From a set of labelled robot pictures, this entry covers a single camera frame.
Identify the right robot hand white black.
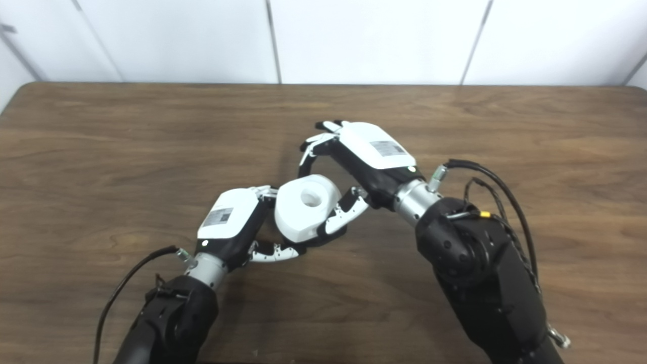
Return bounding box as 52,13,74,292
298,120,418,239

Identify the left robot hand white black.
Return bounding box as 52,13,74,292
196,185,307,271

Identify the round white piece with holes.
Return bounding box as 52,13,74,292
274,174,342,242

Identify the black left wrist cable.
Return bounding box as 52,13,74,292
93,245,197,364

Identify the thin black cable yellow plug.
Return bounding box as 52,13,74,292
445,177,542,296

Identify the thick black right wrist cable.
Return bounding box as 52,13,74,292
429,159,539,289

